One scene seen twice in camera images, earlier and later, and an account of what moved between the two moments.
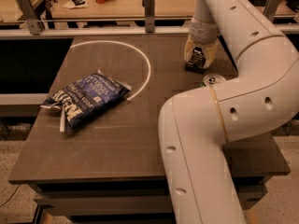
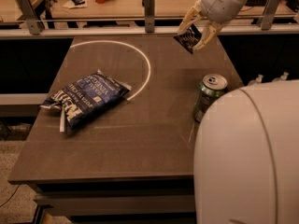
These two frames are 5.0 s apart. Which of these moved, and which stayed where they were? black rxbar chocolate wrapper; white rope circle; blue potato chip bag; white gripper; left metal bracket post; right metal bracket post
Moved: black rxbar chocolate wrapper; white gripper
Stayed: left metal bracket post; blue potato chip bag; white rope circle; right metal bracket post
